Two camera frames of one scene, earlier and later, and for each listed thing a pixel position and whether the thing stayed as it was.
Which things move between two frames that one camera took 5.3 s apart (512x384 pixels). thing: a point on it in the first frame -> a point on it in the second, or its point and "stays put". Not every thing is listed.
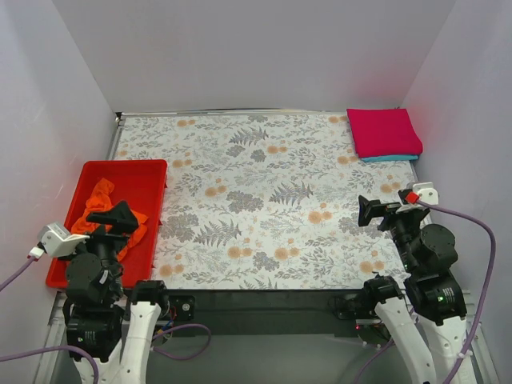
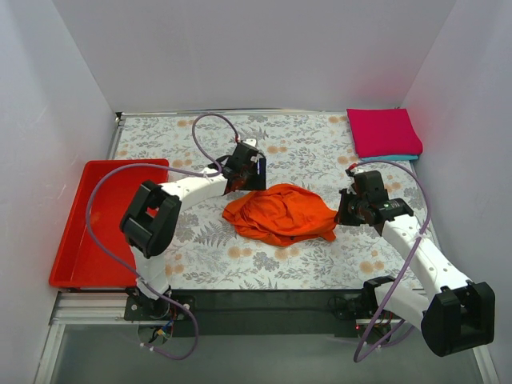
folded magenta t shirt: (383, 132) stays put
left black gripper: (103, 233) -> (248, 176)
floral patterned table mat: (268, 202) stays put
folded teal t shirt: (390, 158) stays put
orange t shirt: (100, 200) -> (276, 215)
